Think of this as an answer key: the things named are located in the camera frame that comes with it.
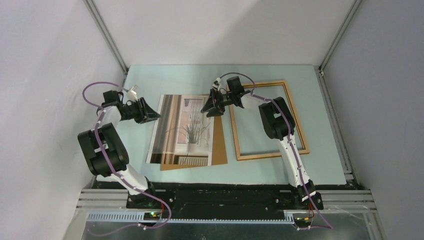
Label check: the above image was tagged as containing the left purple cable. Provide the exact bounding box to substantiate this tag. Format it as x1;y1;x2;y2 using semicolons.
81;81;172;237

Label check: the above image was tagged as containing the right aluminium corner profile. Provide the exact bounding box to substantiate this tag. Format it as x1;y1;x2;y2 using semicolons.
318;0;364;75

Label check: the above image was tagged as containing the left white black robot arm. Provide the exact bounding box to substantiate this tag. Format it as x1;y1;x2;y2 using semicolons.
77;89;161;208

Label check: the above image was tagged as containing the brown cardboard backing board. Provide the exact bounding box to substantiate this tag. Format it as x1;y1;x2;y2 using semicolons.
160;116;228;171

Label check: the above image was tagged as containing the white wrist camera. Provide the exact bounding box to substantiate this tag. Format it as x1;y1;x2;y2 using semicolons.
126;85;139;102
212;77;222;91

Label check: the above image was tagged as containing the window plant photo print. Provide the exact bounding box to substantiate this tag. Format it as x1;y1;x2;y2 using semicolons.
146;94;214;167

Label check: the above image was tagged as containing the purple cable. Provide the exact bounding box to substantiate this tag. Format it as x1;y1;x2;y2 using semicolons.
81;81;172;237
219;72;333;230

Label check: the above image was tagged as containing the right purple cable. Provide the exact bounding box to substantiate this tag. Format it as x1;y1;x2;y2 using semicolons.
219;72;333;230

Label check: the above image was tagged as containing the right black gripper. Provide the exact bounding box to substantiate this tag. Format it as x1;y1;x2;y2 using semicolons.
200;89;234;119

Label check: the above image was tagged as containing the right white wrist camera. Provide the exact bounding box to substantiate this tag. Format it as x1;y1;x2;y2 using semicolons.
212;77;222;91

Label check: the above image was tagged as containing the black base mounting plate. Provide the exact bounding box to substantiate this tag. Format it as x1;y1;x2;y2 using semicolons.
96;182;324;220

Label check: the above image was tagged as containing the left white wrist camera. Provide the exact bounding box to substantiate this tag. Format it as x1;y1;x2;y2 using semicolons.
126;85;139;102

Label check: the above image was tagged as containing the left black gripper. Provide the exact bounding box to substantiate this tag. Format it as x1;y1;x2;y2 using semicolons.
120;97;161;124

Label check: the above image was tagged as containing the left aluminium corner profile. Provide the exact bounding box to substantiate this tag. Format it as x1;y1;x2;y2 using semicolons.
83;0;129;75

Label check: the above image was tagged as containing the front aluminium rail frame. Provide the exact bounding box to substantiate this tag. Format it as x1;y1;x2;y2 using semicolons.
76;189;378;213

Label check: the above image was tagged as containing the aluminium corner profile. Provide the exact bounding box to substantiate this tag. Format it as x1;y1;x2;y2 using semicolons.
318;0;364;75
83;0;129;75

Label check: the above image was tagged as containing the grey slotted cable duct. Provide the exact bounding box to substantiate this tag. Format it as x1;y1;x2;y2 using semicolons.
86;211;295;225

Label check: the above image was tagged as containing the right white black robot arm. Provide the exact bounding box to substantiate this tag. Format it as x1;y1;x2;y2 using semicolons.
201;72;320;212

